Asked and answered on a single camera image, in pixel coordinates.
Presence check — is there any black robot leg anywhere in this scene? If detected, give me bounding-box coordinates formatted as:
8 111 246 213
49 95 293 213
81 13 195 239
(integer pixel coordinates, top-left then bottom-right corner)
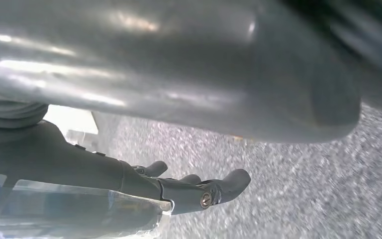
280 0 382 118

